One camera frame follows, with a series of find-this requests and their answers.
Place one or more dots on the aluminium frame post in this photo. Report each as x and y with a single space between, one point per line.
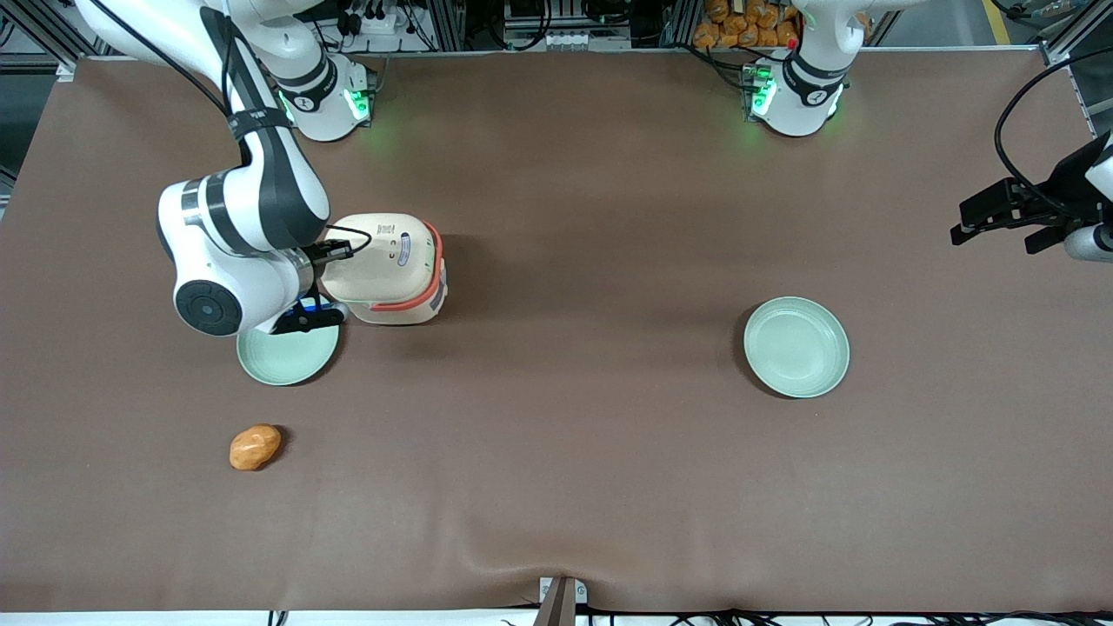
43 35
1065 39

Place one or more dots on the orange snack bags pile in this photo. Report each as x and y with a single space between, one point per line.
748 24

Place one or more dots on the brown table cloth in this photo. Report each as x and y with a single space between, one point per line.
565 452

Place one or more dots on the white power strip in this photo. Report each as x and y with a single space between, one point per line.
376 19

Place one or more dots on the pale green plate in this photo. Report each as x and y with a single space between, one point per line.
287 361
796 348

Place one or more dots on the metal clamp bracket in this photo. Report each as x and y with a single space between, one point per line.
563 600

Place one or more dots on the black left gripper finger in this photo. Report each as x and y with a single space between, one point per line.
987 209
1046 240

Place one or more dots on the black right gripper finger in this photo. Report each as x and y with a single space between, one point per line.
330 253

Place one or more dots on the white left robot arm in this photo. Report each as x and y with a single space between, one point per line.
800 104

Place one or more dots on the orange potato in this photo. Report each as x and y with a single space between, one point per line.
255 447

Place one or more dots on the beige rice cooker orange trim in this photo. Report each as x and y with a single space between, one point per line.
391 278

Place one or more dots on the silver electronics box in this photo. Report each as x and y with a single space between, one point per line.
565 35

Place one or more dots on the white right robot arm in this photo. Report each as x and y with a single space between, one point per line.
261 200

